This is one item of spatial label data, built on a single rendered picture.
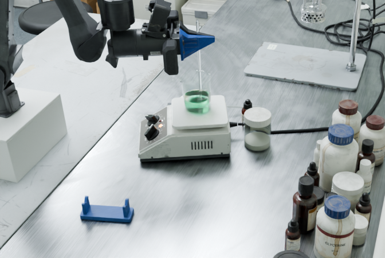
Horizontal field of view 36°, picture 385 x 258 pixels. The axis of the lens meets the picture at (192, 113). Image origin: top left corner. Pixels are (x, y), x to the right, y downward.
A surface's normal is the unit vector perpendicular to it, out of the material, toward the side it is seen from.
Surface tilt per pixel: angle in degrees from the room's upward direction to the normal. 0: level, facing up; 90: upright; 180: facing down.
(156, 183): 0
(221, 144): 90
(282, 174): 0
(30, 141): 90
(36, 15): 2
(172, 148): 90
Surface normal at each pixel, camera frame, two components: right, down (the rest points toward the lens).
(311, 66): -0.04, -0.84
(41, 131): 0.93, 0.16
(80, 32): -0.23, 0.05
